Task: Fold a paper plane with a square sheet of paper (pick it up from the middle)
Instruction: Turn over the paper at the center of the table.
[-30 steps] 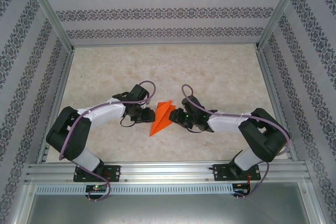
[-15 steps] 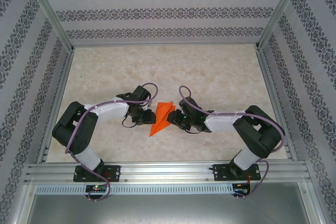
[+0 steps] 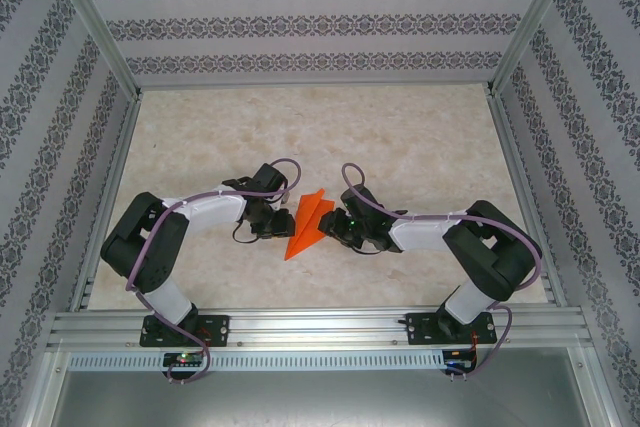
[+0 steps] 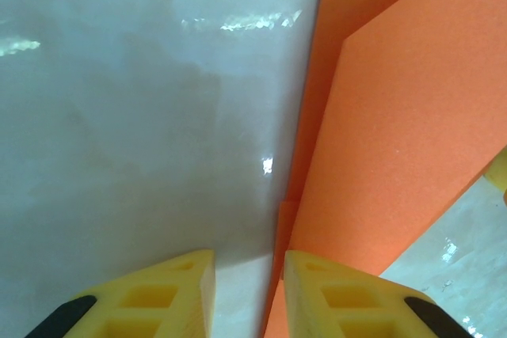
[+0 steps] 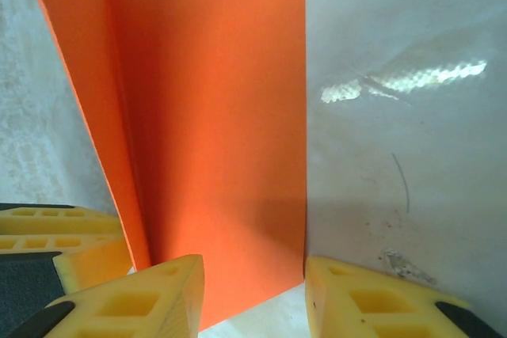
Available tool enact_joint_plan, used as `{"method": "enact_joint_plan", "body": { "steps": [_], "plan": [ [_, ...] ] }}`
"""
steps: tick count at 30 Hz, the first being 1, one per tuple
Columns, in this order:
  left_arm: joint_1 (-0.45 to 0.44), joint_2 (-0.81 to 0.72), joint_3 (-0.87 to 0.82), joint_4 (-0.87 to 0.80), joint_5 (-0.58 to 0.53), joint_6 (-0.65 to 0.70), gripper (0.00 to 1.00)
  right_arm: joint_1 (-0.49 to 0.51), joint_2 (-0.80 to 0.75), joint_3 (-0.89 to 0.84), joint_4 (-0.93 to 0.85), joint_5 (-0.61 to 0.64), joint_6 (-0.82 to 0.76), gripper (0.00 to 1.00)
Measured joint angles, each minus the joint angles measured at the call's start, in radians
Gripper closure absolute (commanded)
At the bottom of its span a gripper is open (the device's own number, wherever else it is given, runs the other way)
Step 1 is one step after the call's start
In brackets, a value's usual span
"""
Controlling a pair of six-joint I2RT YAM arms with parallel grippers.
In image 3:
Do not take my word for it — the orange paper sheet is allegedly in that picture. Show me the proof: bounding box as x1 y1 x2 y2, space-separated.
284 188 336 262

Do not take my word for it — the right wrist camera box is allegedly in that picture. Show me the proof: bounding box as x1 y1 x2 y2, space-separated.
339 185 382 222

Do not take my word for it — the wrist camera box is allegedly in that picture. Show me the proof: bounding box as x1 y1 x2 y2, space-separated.
249 162 290 197
339 185 382 222

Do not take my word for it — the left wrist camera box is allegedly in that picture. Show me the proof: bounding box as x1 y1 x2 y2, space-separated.
249 162 290 197

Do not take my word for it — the aluminium mounting rail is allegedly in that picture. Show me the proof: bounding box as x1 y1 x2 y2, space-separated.
47 307 594 348

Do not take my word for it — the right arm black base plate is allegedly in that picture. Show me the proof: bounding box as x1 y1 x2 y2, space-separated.
405 311 496 347

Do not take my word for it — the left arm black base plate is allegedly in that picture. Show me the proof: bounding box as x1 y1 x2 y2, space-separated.
139 314 231 348

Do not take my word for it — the slotted cable duct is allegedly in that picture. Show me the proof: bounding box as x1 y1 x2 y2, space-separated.
67 350 447 373

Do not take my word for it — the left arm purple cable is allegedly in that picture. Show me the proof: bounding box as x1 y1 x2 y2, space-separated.
124 159 302 387

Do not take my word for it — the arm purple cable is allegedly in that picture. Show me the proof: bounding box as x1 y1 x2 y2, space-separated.
341 162 544 383
124 159 302 387

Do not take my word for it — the aluminium side rail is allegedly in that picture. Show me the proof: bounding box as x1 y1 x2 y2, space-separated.
486 89 570 307
69 94 145 312

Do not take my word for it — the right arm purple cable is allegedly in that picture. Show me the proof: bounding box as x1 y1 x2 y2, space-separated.
341 162 544 383

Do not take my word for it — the aluminium frame post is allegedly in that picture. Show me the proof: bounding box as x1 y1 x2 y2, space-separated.
486 0 585 97
42 0 142 98

